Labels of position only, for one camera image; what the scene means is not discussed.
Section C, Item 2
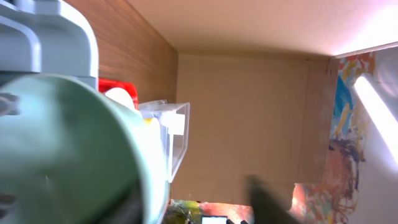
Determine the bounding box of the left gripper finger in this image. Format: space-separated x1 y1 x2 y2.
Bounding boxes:
246 175 301 224

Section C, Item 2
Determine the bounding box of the green bowl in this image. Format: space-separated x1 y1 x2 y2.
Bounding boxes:
1 74 169 223

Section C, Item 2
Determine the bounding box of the yellow plastic cup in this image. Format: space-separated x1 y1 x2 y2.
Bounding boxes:
144 118 153 124

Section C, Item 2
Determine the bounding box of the grey dishwasher rack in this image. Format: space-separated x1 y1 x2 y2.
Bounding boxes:
1 0 99 89

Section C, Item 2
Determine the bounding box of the clear plastic bin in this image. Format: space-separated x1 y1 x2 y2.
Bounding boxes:
139 100 190 183

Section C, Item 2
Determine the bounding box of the light blue plate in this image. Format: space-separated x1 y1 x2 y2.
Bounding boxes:
104 87 136 111

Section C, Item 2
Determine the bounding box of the red plastic tray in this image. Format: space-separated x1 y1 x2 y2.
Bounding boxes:
98 78 139 110

